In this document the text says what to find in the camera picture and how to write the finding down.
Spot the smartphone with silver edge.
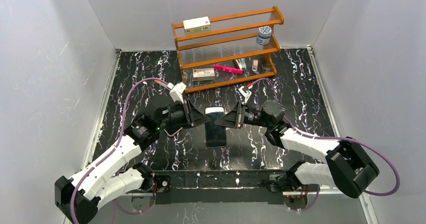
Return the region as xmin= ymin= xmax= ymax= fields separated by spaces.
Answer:
xmin=204 ymin=106 xmax=227 ymax=148

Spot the black phone case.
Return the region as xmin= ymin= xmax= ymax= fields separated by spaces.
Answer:
xmin=203 ymin=106 xmax=228 ymax=149

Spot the beige phone case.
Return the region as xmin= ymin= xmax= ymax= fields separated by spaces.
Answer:
xmin=164 ymin=127 xmax=183 ymax=137

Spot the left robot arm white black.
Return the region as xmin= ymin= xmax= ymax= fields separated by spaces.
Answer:
xmin=54 ymin=99 xmax=210 ymax=223

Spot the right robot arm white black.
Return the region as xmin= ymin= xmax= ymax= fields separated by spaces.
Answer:
xmin=215 ymin=100 xmax=380 ymax=198

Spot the orange grey utility knife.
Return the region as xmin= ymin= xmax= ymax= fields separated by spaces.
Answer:
xmin=154 ymin=78 xmax=168 ymax=88

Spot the white red box bottom shelf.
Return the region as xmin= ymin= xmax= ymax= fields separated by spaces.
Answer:
xmin=192 ymin=68 xmax=216 ymax=81

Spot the small pink eraser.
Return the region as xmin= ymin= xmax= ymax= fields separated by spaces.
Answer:
xmin=252 ymin=59 xmax=258 ymax=72

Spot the white green correction tape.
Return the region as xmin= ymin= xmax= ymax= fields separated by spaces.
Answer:
xmin=234 ymin=58 xmax=246 ymax=70

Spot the pink marker pen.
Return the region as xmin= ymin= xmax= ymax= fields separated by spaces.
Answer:
xmin=213 ymin=64 xmax=243 ymax=74

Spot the orange wooden shelf rack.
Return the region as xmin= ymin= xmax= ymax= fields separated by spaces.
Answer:
xmin=171 ymin=6 xmax=284 ymax=93

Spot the white blue patterned jar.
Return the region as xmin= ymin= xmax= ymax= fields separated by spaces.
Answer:
xmin=256 ymin=26 xmax=272 ymax=45

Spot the white green box top shelf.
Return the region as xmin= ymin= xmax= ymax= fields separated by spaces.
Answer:
xmin=182 ymin=17 xmax=211 ymax=35

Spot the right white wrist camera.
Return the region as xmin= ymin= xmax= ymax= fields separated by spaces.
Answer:
xmin=238 ymin=85 xmax=252 ymax=105

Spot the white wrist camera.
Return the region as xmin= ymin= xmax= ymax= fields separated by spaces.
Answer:
xmin=167 ymin=82 xmax=186 ymax=103
xmin=238 ymin=85 xmax=252 ymax=105

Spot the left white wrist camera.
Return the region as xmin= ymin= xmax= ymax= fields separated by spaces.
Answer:
xmin=167 ymin=82 xmax=186 ymax=103

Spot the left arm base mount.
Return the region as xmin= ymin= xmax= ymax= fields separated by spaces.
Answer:
xmin=131 ymin=174 xmax=172 ymax=213

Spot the aluminium front rail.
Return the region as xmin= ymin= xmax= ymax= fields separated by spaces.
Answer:
xmin=63 ymin=172 xmax=380 ymax=224

